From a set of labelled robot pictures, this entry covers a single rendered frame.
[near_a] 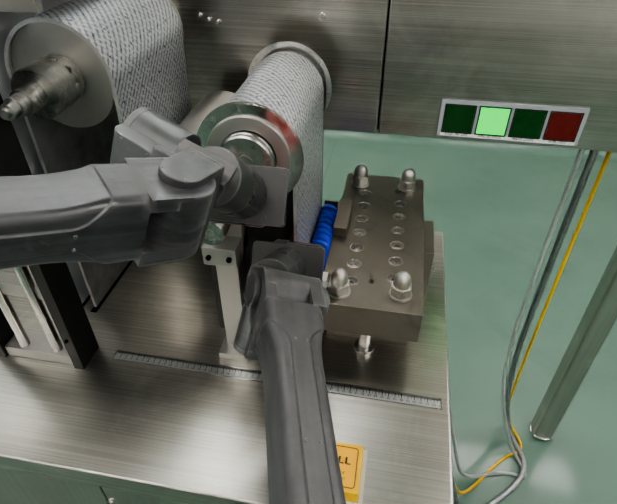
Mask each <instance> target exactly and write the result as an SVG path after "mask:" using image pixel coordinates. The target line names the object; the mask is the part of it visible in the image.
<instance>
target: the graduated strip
mask: <svg viewBox="0 0 617 504"><path fill-rule="evenodd" d="M112 359H113V360H119V361H126V362H132V363H139V364H145V365H152V366H158V367H165V368H171V369H178V370H184V371H191V372H197V373H204V374H210V375H217V376H223V377H230V378H236V379H243V380H249V381H256V382H262V383H263V378H262V372H261V371H259V370H252V369H246V368H239V367H232V366H226V365H219V364H212V363H206V362H199V361H193V360H186V359H179V358H173V357H166V356H159V355H153V354H146V353H140V352H133V351H126V350H120V349H117V351H116V353H115V354H114V356H113V358H112ZM326 386H327V392H328V393H333V394H340V395H346V396H353V397H359V398H366V399H372V400H379V401H385V402H392V403H398V404H405V405H411V406H418V407H424V408H431V409H437V410H442V398H438V397H431V396H424V395H418V394H411V393H405V392H398V391H391V390H385V389H378V388H371V387H365V386H358V385H352V384H345V383H338V382H332V381H326Z"/></svg>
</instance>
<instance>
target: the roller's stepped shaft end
mask: <svg viewBox="0 0 617 504"><path fill-rule="evenodd" d="M47 103H48V97H47V94H46V92H45V91H44V90H43V88H42V87H40V86H39V85H38V84H36V83H33V82H28V83H25V84H24V85H22V86H20V87H19V88H17V89H15V90H13V91H12V92H11V93H10V95H9V97H8V98H6V99H5V100H4V101H3V104H2V105H0V117H1V118H2V119H4V120H8V121H14V120H15V119H22V118H23V117H25V116H31V115H33V114H35V113H36V112H37V111H39V110H40V109H42V108H43V107H45V106H46V105H47Z"/></svg>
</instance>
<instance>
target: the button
mask: <svg viewBox="0 0 617 504"><path fill-rule="evenodd" d="M336 446H337V452H338V458H339V464H340V470H341V476H342V482H343V488H344V494H345V500H346V501H351V502H357V501H358V496H359V487H360V478H361V468H362V459H363V449H364V448H363V446H359V445H353V444H347V443H341V442H336Z"/></svg>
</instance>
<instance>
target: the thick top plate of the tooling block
mask: <svg viewBox="0 0 617 504"><path fill-rule="evenodd" d="M353 175H354V173H348V176H347V180H346V184H345V188H344V192H343V196H342V199H348V200H353V203H352V211H351V216H350V221H349V225H348V230H347V235H346V237H345V236H335V235H333V237H332V241H331V246H330V250H329V254H328V258H327V262H326V266H325V270H324V272H328V273H329V278H328V284H329V281H330V277H331V274H332V272H333V271H334V270H335V269H336V268H343V269H345V270H346V272H347V274H348V279H349V287H350V290H351V292H350V295H349V296H348V297H347V298H345V299H334V298H332V297H330V303H329V309H328V312H327V314H326V316H325V317H324V318H323V322H324V330H329V331H337V332H344V333H351V334H359V335H366V336H373V337H380V338H388V339H395V340H402V341H410V342H418V338H419V333H420V328H421V323H422V318H423V261H424V180H421V179H416V181H415V186H416V190H415V191H414V192H410V193H407V192H402V191H400V190H399V189H398V185H399V184H400V177H389V176H378V175H368V181H369V186H367V187H365V188H356V187H354V186H353V185H352V184H351V182H352V180H353ZM400 271H406V272H408V273H409V274H410V276H411V280H412V281H411V283H412V291H411V292H412V299H411V300H410V301H408V302H405V303H399V302H395V301H393V300H392V299H391V298H390V297H389V290H390V288H391V286H392V281H393V280H394V277H395V275H396V274H397V273H398V272H400Z"/></svg>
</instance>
